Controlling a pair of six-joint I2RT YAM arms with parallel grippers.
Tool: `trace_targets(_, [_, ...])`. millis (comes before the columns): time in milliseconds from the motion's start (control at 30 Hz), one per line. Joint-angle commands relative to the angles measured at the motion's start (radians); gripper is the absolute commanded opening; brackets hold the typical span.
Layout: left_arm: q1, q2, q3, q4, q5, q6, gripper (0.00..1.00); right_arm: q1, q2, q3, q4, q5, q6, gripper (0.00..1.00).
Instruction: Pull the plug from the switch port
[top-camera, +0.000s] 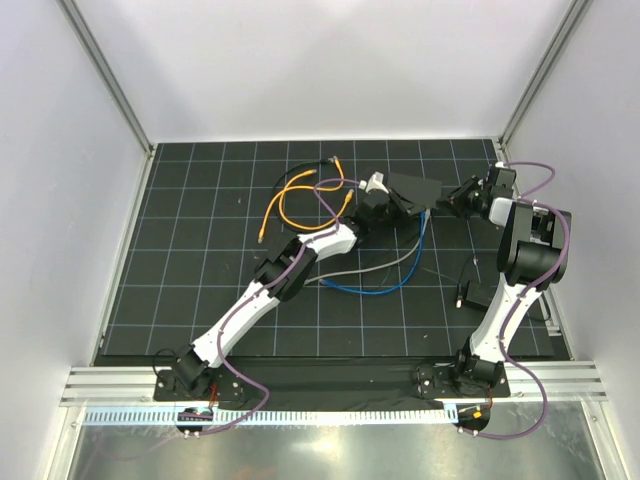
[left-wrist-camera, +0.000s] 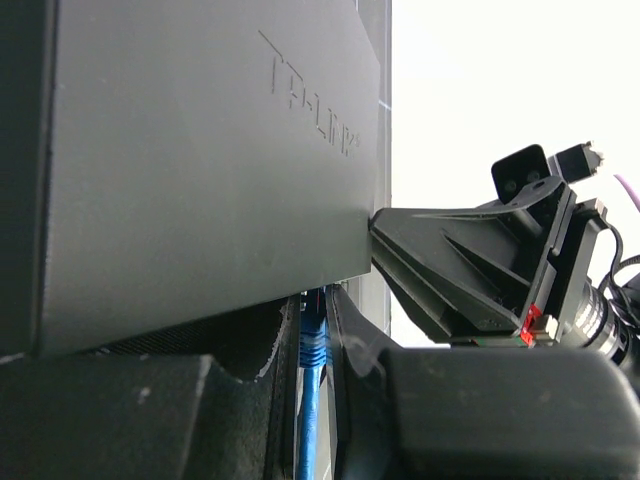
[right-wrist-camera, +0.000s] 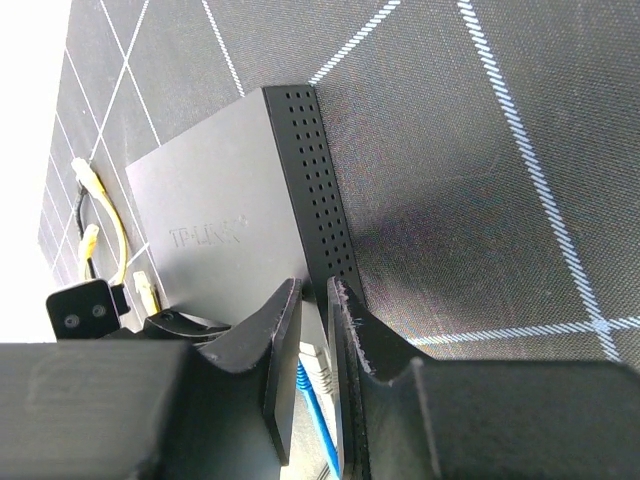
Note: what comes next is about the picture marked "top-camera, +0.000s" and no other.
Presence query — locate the blue ethernet cable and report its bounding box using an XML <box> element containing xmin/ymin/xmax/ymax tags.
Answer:
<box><xmin>319</xmin><ymin>209</ymin><xmax>432</xmax><ymax>297</ymax></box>

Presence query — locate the black network switch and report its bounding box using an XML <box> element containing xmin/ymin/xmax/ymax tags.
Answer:
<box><xmin>386</xmin><ymin>172</ymin><xmax>442</xmax><ymax>215</ymax></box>

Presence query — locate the orange ethernet cable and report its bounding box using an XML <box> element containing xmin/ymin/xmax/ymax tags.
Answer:
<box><xmin>256</xmin><ymin>157</ymin><xmax>346</xmax><ymax>245</ymax></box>
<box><xmin>277</xmin><ymin>188</ymin><xmax>355</xmax><ymax>234</ymax></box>

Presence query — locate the black power cable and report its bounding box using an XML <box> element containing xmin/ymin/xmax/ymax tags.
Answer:
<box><xmin>272</xmin><ymin>157</ymin><xmax>337</xmax><ymax>201</ymax></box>

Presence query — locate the grey ethernet cable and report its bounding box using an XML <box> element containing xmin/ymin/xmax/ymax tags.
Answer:
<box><xmin>307</xmin><ymin>214</ymin><xmax>426</xmax><ymax>284</ymax></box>

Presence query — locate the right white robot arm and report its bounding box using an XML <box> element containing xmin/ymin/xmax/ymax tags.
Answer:
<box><xmin>437</xmin><ymin>162</ymin><xmax>572</xmax><ymax>396</ymax></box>

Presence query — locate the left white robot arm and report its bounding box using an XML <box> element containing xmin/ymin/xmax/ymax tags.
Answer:
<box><xmin>171</xmin><ymin>186</ymin><xmax>430</xmax><ymax>400</ymax></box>

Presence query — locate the black grid mat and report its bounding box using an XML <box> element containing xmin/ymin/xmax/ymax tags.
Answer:
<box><xmin>92</xmin><ymin>140</ymin><xmax>571</xmax><ymax>360</ymax></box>

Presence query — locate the black power adapter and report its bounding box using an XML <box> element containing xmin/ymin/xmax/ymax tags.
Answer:
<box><xmin>455</xmin><ymin>280</ymin><xmax>496</xmax><ymax>311</ymax></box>

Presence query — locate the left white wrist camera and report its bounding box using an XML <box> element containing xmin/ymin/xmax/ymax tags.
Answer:
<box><xmin>358</xmin><ymin>171</ymin><xmax>389</xmax><ymax>193</ymax></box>

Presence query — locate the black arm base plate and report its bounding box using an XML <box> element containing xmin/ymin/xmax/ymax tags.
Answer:
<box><xmin>153</xmin><ymin>356</ymin><xmax>511</xmax><ymax>412</ymax></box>

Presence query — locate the slotted cable duct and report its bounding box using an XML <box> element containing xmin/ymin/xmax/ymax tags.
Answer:
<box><xmin>83</xmin><ymin>405</ymin><xmax>458</xmax><ymax>427</ymax></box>

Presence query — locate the right aluminium frame post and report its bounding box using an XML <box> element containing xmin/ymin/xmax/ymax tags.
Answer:
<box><xmin>498</xmin><ymin>0</ymin><xmax>592</xmax><ymax>150</ymax></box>

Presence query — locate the aluminium frame post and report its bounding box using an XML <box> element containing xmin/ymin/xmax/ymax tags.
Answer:
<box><xmin>56</xmin><ymin>0</ymin><xmax>154</xmax><ymax>156</ymax></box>
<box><xmin>498</xmin><ymin>0</ymin><xmax>592</xmax><ymax>150</ymax></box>

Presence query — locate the aluminium front rail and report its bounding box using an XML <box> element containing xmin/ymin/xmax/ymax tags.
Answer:
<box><xmin>60</xmin><ymin>361</ymin><xmax>608</xmax><ymax>407</ymax></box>

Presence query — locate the left aluminium frame post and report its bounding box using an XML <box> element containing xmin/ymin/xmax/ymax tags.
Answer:
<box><xmin>56</xmin><ymin>0</ymin><xmax>154</xmax><ymax>156</ymax></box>

